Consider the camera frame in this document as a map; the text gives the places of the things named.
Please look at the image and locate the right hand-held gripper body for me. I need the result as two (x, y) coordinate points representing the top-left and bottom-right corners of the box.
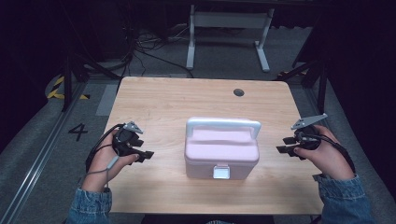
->
(290, 113), (329, 152)

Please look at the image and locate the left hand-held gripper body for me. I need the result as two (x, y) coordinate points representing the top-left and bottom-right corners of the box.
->
(112, 120), (145, 157)

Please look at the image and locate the pink box with white handle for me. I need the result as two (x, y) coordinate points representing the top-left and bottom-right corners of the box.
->
(183, 116), (262, 181)

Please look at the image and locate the person's right hand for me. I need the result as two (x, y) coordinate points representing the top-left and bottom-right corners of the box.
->
(293, 124), (356, 182)

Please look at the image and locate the person's left hand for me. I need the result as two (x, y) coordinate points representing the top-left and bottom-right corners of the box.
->
(81, 130), (140, 193)

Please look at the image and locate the black metal stand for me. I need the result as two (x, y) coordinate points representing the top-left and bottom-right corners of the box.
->
(274, 57), (329, 115)
(61, 50), (123, 113)

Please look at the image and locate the grey cable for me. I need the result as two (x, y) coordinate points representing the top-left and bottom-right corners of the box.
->
(78, 155), (120, 189)

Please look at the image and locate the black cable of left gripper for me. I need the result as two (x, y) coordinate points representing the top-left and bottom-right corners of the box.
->
(85, 123), (126, 173)

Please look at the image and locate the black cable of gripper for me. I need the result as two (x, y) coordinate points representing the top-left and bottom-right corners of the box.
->
(298, 132), (357, 174)
(85, 123), (126, 173)

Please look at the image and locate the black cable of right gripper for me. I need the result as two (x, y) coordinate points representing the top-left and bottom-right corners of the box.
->
(298, 132), (357, 174)

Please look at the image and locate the metal floor rail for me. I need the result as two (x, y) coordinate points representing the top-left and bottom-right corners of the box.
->
(0, 83), (86, 224)

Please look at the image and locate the bundle of floor cables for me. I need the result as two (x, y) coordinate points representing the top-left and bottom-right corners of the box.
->
(117, 26), (194, 79)

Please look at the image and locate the white desk frame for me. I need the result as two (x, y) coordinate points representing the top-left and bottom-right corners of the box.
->
(185, 4), (276, 74)

